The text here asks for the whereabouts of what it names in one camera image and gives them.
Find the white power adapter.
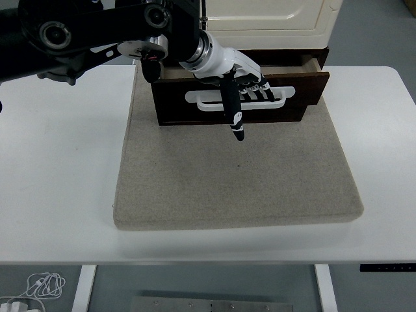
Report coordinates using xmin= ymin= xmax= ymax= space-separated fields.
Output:
xmin=0 ymin=300 xmax=31 ymax=312

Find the black table control panel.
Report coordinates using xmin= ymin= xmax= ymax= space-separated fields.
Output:
xmin=359 ymin=263 xmax=416 ymax=272

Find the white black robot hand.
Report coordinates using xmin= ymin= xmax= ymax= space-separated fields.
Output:
xmin=179 ymin=31 xmax=277 ymax=143

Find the white table leg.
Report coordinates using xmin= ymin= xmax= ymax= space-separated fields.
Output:
xmin=313 ymin=263 xmax=339 ymax=312
xmin=70 ymin=265 xmax=98 ymax=312

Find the white drawer handle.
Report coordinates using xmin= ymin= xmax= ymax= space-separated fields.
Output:
xmin=184 ymin=86 xmax=296 ymax=113

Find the cream plastic cabinet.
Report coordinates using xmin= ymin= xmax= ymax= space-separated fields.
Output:
xmin=203 ymin=0 xmax=343 ymax=51

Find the grey metal plate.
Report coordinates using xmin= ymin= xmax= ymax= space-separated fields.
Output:
xmin=129 ymin=294 xmax=295 ymax=312

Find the dark brown wooden drawer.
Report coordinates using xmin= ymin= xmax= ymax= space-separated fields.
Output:
xmin=151 ymin=53 xmax=331 ymax=127

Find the grey fabric mat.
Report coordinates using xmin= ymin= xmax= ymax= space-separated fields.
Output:
xmin=112 ymin=58 xmax=365 ymax=231

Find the white coiled cable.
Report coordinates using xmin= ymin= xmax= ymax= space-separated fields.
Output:
xmin=0 ymin=272 xmax=66 ymax=308

